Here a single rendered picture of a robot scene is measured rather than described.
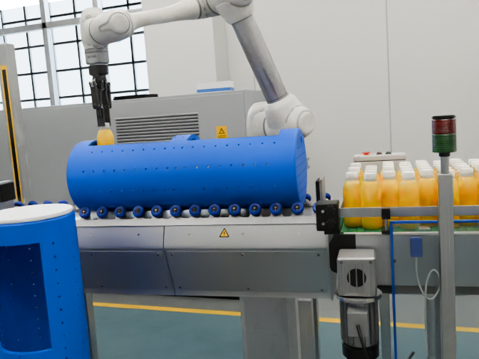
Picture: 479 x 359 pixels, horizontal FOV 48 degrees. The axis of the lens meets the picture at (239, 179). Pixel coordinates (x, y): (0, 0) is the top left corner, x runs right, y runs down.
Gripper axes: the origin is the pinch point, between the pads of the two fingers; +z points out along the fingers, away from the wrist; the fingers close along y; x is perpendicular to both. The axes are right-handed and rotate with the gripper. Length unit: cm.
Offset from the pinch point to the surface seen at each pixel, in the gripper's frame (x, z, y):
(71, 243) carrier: 9, 39, 45
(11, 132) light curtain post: -66, 4, -30
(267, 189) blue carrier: 66, 29, 13
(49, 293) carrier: 5, 52, 54
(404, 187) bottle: 111, 29, 17
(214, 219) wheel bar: 46, 39, 11
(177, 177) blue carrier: 34.2, 22.9, 14.2
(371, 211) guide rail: 101, 36, 21
